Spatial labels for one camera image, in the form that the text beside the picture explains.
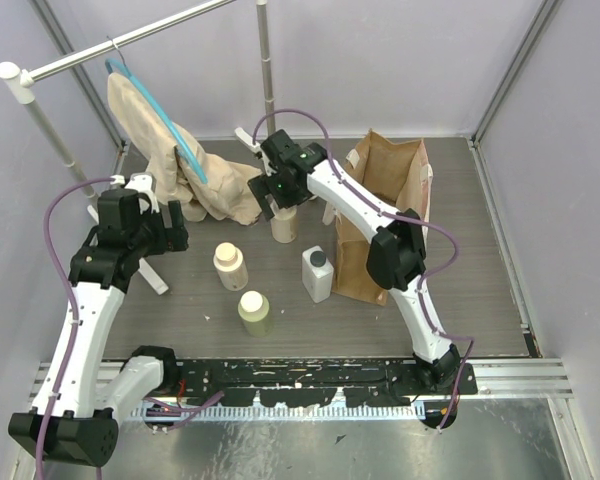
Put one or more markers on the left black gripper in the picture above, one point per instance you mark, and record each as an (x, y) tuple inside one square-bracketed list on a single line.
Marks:
[(171, 234)]

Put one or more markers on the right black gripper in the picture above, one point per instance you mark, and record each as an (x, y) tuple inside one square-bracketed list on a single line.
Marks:
[(264, 184)]

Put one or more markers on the cream bottle beige cap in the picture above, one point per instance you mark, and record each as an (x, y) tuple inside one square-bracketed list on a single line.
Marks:
[(284, 225)]

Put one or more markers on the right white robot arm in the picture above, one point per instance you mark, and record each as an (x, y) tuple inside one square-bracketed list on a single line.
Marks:
[(397, 252)]

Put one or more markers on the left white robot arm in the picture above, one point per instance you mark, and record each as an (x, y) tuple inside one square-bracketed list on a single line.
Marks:
[(71, 419)]

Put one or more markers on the beige cloth garment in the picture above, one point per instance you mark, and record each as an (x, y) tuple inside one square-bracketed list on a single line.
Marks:
[(225, 195)]

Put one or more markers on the beige bottle pink cap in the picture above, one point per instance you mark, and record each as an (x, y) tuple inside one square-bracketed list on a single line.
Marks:
[(229, 263)]

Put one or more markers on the blue clothes hanger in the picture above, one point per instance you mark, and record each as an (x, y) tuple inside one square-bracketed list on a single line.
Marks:
[(182, 146)]

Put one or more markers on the white square bottle black cap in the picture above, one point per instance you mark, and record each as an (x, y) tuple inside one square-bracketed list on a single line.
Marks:
[(317, 273)]

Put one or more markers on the yellow-green bottle cream cap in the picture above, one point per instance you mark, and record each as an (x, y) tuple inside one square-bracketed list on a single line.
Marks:
[(254, 311)]

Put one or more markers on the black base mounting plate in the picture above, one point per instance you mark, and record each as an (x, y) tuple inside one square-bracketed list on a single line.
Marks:
[(295, 383)]

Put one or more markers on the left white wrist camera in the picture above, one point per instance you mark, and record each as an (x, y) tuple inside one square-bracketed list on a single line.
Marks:
[(144, 184)]

